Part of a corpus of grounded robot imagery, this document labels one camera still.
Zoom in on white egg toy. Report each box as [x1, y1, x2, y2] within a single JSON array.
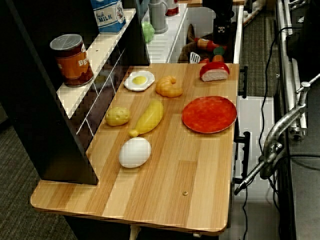
[[118, 136, 152, 169]]

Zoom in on aluminium rail frame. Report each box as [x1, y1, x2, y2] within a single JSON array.
[[274, 0, 309, 137]]

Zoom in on black toy kitchen frame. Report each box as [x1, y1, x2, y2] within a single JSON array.
[[0, 0, 151, 186]]

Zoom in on black cable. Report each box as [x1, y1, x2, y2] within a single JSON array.
[[258, 26, 294, 161], [241, 186, 249, 240]]

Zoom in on brown beans can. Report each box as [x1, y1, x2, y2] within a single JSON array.
[[49, 33, 95, 88]]

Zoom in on white sink basin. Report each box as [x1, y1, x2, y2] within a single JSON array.
[[146, 3, 245, 65]]

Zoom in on grey pitcher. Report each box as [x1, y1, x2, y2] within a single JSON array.
[[148, 0, 170, 35]]

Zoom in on brown plush toy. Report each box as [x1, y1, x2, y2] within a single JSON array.
[[177, 23, 202, 63]]

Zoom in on metal c-clamp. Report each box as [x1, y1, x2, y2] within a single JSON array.
[[233, 72, 320, 196]]

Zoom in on long black drawer handle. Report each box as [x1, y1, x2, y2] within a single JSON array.
[[232, 131, 251, 185]]

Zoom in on orange croissant toy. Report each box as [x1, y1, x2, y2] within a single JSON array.
[[155, 75, 184, 98]]

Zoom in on white toy spatula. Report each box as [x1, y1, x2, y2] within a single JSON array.
[[189, 51, 201, 65]]

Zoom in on fried egg toy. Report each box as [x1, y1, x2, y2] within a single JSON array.
[[123, 70, 156, 92]]

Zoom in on blue milk carton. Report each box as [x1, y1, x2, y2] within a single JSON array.
[[90, 0, 127, 34]]

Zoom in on green lettuce toy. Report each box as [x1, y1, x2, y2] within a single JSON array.
[[141, 21, 156, 43]]

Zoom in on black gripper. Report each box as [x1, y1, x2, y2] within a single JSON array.
[[212, 14, 231, 46]]

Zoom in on white drawer cabinet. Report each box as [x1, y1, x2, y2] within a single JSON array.
[[232, 95, 278, 198]]

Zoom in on orange carrot toy green top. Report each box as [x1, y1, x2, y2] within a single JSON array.
[[211, 46, 226, 63]]

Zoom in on orange round plate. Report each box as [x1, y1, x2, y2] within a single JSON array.
[[181, 95, 238, 134]]

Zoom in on white shelf board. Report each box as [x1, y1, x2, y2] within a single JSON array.
[[56, 8, 137, 120]]

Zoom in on yellow potato toy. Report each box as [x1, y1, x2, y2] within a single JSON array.
[[104, 106, 131, 127]]

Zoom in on yellow banana toy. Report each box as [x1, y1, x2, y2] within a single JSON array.
[[128, 99, 165, 138]]

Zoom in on short black drawer handle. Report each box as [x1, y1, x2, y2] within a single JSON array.
[[238, 65, 249, 99]]

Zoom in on red white toy can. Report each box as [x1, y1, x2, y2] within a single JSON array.
[[164, 0, 180, 17]]

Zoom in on red orange toy vegetable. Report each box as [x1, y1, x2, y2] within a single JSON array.
[[196, 37, 228, 52]]

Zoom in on red tuna sushi toy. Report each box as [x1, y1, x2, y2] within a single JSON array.
[[199, 61, 230, 83]]

